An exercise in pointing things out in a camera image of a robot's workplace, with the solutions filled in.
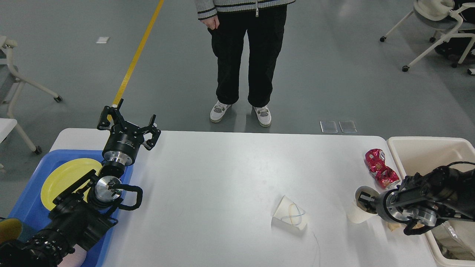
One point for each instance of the yellow plastic plate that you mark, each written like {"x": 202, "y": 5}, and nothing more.
{"x": 64, "y": 176}

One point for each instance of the white paper cup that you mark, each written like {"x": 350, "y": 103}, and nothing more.
{"x": 355, "y": 214}
{"x": 289, "y": 212}

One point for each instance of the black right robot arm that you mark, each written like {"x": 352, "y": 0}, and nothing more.
{"x": 450, "y": 190}

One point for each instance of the crumpled brown paper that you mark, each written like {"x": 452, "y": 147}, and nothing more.
{"x": 395, "y": 226}

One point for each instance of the clear plastic bottle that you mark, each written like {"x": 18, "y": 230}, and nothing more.
{"x": 456, "y": 239}

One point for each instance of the teal mug yellow inside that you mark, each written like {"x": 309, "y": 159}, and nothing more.
{"x": 10, "y": 229}

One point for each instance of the clear floor plate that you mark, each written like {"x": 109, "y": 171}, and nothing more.
{"x": 348, "y": 126}
{"x": 329, "y": 127}

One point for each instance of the white folding table frame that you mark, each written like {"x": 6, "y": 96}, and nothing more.
{"x": 8, "y": 45}

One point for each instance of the beige plastic bin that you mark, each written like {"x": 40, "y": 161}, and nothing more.
{"x": 415, "y": 154}

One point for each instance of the clear floor plate right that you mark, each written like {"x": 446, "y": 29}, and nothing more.
{"x": 348, "y": 126}

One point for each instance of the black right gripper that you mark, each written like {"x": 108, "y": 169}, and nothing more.
{"x": 382, "y": 205}

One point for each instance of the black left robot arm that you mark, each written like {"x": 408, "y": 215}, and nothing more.
{"x": 82, "y": 214}

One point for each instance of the blue plastic tray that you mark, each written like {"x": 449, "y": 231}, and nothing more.
{"x": 30, "y": 210}

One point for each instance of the white office chair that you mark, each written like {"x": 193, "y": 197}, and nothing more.
{"x": 446, "y": 19}

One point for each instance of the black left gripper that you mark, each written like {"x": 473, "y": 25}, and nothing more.
{"x": 125, "y": 139}

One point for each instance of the crushed red can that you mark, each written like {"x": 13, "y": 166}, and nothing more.
{"x": 385, "y": 177}

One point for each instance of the clear floor plate left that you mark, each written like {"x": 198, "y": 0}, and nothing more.
{"x": 329, "y": 127}

